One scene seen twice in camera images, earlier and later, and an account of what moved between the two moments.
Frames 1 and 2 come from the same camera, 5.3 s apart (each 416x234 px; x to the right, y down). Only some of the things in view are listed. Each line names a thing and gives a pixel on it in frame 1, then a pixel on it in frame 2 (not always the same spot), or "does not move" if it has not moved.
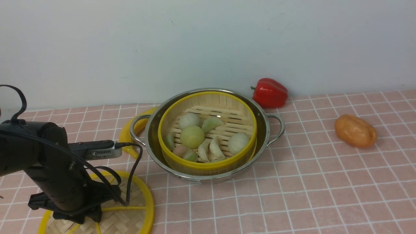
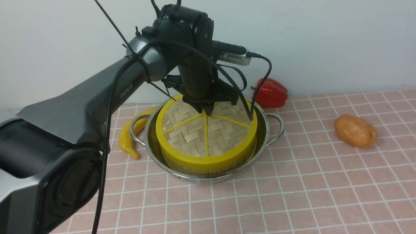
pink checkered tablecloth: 311,182 does not move
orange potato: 355,131 does not move
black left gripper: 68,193 to 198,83
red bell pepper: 268,93 does not move
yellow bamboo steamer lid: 133,213 to 192,139
